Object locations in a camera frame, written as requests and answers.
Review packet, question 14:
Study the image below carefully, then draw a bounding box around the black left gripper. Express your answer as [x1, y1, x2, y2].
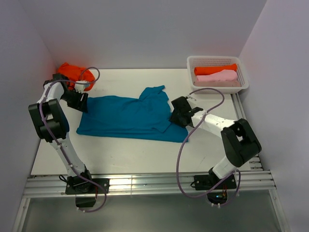
[61, 89, 88, 113]

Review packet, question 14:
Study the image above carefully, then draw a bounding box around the blue t shirt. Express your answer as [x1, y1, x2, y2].
[76, 86, 188, 143]

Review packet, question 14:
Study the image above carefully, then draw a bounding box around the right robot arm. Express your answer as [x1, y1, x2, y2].
[169, 96, 262, 189]

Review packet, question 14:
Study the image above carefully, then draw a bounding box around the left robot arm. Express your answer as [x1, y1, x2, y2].
[28, 73, 94, 193]

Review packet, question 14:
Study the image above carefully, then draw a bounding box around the crumpled orange t shirt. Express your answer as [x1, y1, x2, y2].
[57, 62, 95, 82]

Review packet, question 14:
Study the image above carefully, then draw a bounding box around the rolled orange t shirt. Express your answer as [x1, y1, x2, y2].
[194, 63, 238, 75]

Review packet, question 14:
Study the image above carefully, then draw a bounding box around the rolled beige t shirt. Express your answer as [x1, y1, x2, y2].
[194, 80, 241, 87]

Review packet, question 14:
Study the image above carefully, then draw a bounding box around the rolled pink t shirt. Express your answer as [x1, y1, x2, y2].
[196, 70, 238, 82]

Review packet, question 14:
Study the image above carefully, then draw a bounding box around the white plastic basket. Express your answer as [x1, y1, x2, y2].
[187, 56, 249, 94]

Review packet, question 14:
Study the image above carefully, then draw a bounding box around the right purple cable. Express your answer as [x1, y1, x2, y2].
[176, 87, 241, 206]

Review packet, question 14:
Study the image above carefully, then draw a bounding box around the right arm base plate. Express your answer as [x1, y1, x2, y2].
[190, 174, 237, 191]

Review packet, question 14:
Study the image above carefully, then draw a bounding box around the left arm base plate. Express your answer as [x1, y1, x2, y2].
[65, 178, 110, 195]

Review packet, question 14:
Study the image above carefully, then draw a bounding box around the aluminium front rail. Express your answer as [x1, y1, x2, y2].
[22, 171, 276, 198]

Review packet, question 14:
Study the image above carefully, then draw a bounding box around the aluminium rail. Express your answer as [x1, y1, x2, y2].
[22, 171, 276, 198]
[231, 93, 264, 171]

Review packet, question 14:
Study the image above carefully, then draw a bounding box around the aluminium right rail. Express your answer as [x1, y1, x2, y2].
[231, 93, 264, 171]

